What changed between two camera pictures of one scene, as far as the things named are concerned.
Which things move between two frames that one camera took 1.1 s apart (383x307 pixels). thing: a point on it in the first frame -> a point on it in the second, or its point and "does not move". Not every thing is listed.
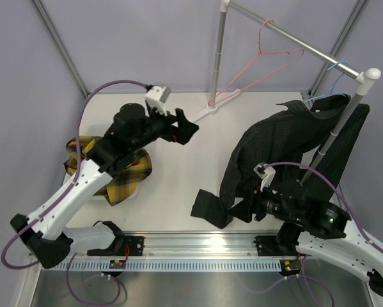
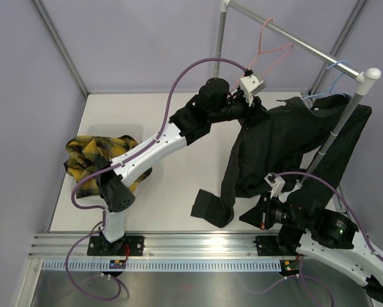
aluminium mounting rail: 161,245 does not move
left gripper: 181,133 -> 253,114
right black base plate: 268,246 does not move
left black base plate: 133,245 does not move
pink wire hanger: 293,59 -> 259,52
